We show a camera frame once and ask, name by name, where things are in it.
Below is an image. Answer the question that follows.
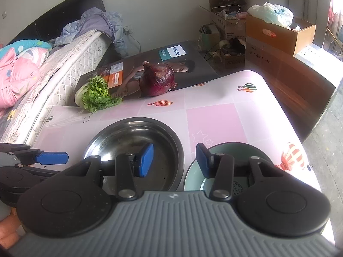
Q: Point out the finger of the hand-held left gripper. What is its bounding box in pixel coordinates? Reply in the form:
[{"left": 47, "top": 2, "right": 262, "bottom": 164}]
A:
[{"left": 0, "top": 143, "right": 69, "bottom": 166}]

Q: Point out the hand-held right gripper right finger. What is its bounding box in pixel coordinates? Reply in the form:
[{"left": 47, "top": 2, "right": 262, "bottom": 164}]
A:
[{"left": 196, "top": 143, "right": 282, "bottom": 201}]

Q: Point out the white plastic bag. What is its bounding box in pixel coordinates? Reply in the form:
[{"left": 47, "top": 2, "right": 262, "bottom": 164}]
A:
[{"left": 247, "top": 2, "right": 294, "bottom": 28}]

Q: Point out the pink balloon-print tablecloth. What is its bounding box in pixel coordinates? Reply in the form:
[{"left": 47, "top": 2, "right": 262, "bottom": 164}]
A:
[{"left": 35, "top": 70, "right": 335, "bottom": 247}]

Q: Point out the brown printed cardboard box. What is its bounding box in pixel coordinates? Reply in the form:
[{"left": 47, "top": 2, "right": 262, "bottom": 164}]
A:
[{"left": 200, "top": 0, "right": 247, "bottom": 39}]

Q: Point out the person's left hand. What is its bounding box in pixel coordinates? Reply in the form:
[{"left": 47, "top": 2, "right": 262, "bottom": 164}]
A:
[{"left": 0, "top": 208, "right": 25, "bottom": 250}]

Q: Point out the pink quilt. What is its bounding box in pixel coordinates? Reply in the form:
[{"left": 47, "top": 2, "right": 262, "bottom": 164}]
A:
[{"left": 0, "top": 40, "right": 53, "bottom": 110}]

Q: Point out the black bed headboard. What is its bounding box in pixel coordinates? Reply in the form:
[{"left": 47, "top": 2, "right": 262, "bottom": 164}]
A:
[{"left": 5, "top": 0, "right": 106, "bottom": 46}]

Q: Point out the red cabbage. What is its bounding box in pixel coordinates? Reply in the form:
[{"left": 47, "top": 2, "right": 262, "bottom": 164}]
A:
[{"left": 139, "top": 61, "right": 176, "bottom": 97}]

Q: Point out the small green box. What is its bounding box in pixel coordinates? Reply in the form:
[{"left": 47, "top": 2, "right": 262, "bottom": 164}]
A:
[{"left": 200, "top": 24, "right": 221, "bottom": 51}]

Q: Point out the large flat cardboard box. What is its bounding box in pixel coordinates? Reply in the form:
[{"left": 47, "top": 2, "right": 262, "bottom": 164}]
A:
[{"left": 245, "top": 36, "right": 337, "bottom": 140}]

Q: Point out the open orange cardboard box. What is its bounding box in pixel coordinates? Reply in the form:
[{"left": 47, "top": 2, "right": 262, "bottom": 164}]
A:
[{"left": 245, "top": 15, "right": 317, "bottom": 57}]

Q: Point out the low dark side table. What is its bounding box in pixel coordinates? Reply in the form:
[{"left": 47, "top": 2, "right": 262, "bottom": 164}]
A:
[{"left": 75, "top": 41, "right": 219, "bottom": 105}]

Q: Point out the steel bowl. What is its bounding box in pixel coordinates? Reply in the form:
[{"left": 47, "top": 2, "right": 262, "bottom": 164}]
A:
[{"left": 84, "top": 117, "right": 185, "bottom": 196}]

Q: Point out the grey-blue jacket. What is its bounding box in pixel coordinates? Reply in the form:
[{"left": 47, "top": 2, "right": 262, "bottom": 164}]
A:
[{"left": 55, "top": 7, "right": 129, "bottom": 58}]

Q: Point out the napa cabbage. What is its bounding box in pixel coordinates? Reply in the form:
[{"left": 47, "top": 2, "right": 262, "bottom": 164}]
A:
[{"left": 74, "top": 75, "right": 124, "bottom": 113}]

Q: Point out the white quilted mattress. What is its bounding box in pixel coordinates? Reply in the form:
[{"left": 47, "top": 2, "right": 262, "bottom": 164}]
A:
[{"left": 0, "top": 31, "right": 113, "bottom": 145}]

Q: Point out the teal ceramic bowl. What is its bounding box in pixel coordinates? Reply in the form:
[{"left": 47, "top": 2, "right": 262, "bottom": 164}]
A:
[{"left": 184, "top": 142, "right": 274, "bottom": 193}]

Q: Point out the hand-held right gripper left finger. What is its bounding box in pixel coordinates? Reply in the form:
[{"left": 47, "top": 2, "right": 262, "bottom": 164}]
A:
[{"left": 66, "top": 143, "right": 154, "bottom": 200}]

